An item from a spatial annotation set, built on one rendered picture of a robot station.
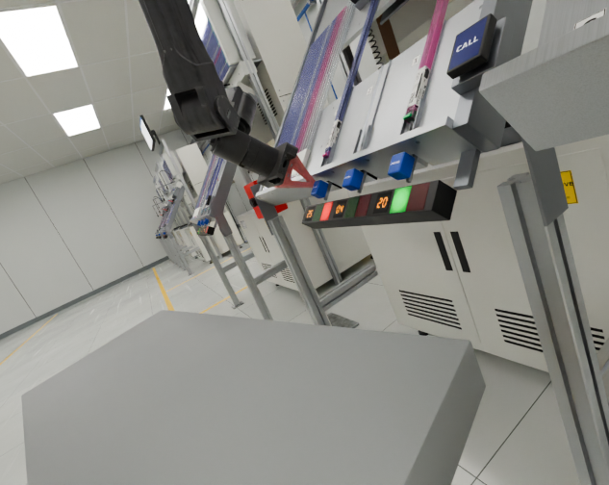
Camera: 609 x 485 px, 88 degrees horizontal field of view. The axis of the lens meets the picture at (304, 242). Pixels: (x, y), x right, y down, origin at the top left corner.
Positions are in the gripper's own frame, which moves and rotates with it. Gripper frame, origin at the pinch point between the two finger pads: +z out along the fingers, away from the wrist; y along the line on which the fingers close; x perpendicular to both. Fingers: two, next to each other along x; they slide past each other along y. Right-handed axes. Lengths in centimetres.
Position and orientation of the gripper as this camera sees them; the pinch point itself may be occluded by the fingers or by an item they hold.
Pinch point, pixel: (310, 183)
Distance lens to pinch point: 64.6
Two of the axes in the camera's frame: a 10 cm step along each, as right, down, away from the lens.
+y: -4.7, -0.4, 8.8
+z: 8.3, 3.1, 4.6
